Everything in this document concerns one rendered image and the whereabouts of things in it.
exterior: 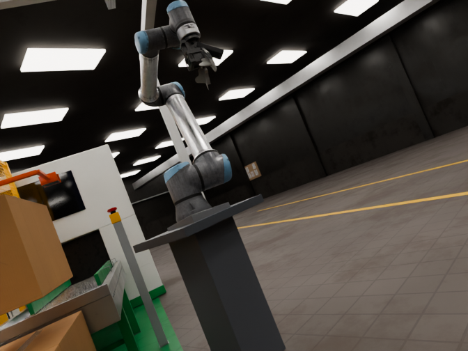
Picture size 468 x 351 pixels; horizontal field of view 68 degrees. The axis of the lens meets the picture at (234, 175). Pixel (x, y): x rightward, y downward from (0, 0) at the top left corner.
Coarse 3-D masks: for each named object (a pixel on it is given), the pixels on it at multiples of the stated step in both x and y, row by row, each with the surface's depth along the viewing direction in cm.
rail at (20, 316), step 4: (20, 312) 248; (24, 312) 248; (28, 312) 254; (16, 316) 231; (20, 316) 238; (24, 316) 245; (8, 320) 222; (12, 320) 222; (16, 320) 228; (20, 320) 235; (4, 324) 211; (8, 324) 215; (12, 324) 220; (0, 328) 202
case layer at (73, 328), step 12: (60, 324) 162; (72, 324) 151; (84, 324) 174; (24, 336) 168; (36, 336) 154; (48, 336) 143; (60, 336) 133; (72, 336) 144; (84, 336) 164; (0, 348) 162; (12, 348) 150; (24, 348) 139; (36, 348) 129; (48, 348) 122; (60, 348) 122; (72, 348) 137; (84, 348) 155
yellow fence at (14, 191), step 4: (0, 160) 374; (0, 164) 373; (4, 164) 384; (4, 168) 388; (8, 168) 391; (0, 172) 361; (4, 172) 376; (8, 172) 388; (0, 176) 357; (8, 176) 387; (12, 176) 392; (8, 184) 375; (12, 184) 387; (0, 188) 340; (8, 188) 368; (12, 188) 383; (16, 188) 390; (0, 192) 337; (8, 192) 364; (12, 192) 374; (16, 192) 387; (16, 196) 386; (20, 308) 281; (24, 308) 282
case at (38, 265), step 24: (0, 216) 124; (24, 216) 139; (48, 216) 178; (0, 240) 123; (24, 240) 128; (48, 240) 160; (0, 264) 122; (24, 264) 124; (48, 264) 146; (0, 288) 121; (24, 288) 123; (48, 288) 133; (0, 312) 120
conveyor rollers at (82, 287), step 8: (88, 280) 353; (72, 288) 332; (80, 288) 301; (88, 288) 271; (56, 296) 319; (64, 296) 289; (72, 296) 260; (48, 304) 270; (56, 304) 248; (40, 312) 244
